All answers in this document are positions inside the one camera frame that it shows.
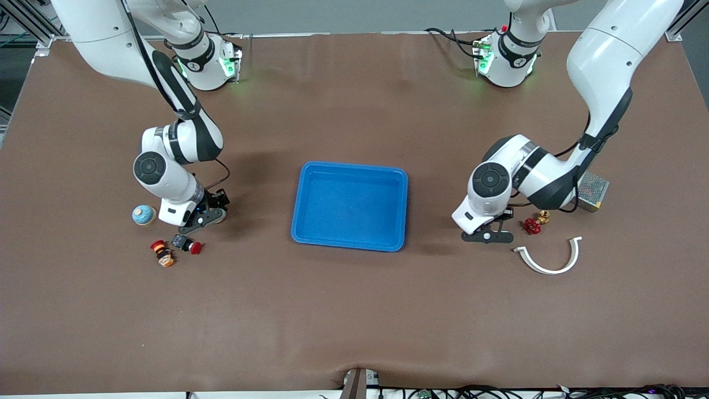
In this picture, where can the aluminium frame post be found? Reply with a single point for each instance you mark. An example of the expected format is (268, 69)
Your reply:
(673, 36)
(19, 16)

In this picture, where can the metal mesh power supply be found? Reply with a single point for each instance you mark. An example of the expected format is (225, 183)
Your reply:
(595, 191)

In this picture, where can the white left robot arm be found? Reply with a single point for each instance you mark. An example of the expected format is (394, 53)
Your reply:
(609, 44)

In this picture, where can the red emergency stop button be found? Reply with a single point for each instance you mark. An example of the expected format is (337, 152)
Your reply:
(188, 244)

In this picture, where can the brown table mat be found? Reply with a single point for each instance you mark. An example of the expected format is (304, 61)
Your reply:
(354, 321)

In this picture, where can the grey camera stand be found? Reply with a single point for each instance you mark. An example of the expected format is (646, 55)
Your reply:
(357, 383)

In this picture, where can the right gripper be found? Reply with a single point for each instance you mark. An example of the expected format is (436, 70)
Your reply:
(212, 198)

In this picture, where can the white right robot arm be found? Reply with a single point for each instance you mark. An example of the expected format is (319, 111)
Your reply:
(111, 33)

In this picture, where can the orange red push button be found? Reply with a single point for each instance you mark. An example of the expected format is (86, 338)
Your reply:
(163, 254)

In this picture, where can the blue plastic tray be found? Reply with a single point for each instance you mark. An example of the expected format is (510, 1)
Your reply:
(349, 227)

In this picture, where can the white curved plastic clamp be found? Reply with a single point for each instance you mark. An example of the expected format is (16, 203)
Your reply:
(545, 270)

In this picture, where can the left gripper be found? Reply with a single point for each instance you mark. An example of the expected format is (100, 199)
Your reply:
(506, 216)

